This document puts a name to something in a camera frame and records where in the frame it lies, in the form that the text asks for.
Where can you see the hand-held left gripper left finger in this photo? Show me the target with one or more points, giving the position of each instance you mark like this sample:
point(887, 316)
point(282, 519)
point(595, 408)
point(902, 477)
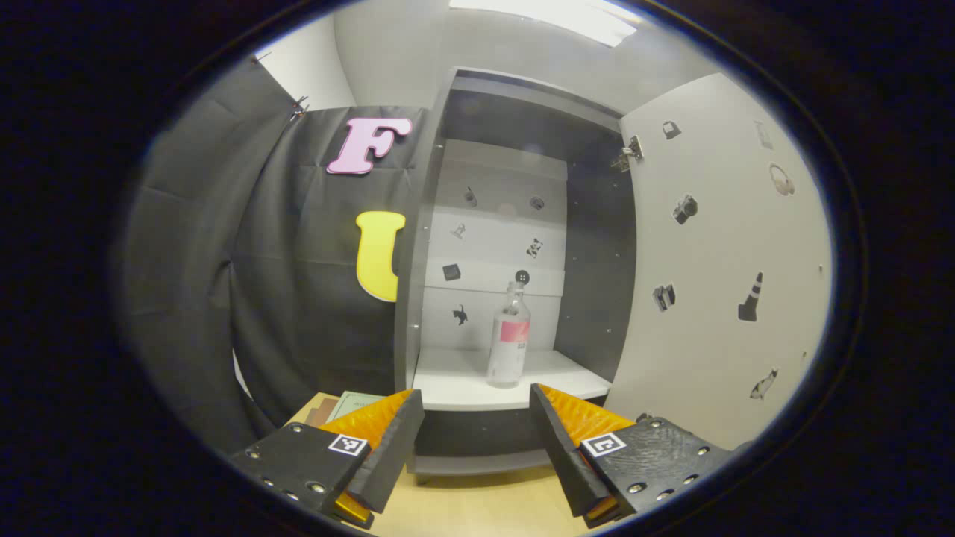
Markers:
point(388, 455)

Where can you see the long ceiling light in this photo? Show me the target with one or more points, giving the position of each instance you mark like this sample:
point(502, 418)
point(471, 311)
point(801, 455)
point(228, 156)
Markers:
point(552, 15)

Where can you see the clear bottle with red label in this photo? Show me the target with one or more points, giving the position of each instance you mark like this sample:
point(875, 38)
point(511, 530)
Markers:
point(509, 350)

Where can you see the black backdrop cloth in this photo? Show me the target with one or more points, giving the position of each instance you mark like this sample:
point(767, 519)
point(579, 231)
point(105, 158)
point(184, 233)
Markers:
point(261, 298)

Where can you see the brown book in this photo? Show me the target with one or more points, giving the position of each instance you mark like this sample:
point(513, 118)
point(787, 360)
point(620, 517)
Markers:
point(321, 412)

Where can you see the metal door hinge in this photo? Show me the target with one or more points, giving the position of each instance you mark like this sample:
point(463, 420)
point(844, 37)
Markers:
point(630, 153)

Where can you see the grey cabinet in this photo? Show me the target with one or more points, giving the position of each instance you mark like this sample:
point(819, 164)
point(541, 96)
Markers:
point(597, 298)

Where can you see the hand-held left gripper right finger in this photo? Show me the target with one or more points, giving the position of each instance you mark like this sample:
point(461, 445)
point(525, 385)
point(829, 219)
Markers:
point(563, 455)

